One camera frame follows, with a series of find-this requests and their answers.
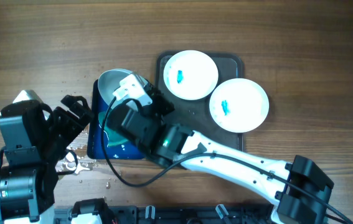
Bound grey white plate bottom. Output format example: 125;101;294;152
98;68;137;105

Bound green scrubbing sponge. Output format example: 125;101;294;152
98;111;128;147

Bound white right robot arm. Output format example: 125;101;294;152
103;84;334;223

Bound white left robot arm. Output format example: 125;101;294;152
0;95;94;223

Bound white plate top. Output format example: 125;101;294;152
163;50;219;100

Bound dark brown serving tray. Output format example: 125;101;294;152
143;51;244;151

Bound blue tray with water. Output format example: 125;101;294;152
87;80;144;160

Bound pinkish white plate right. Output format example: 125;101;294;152
209;78;270;133

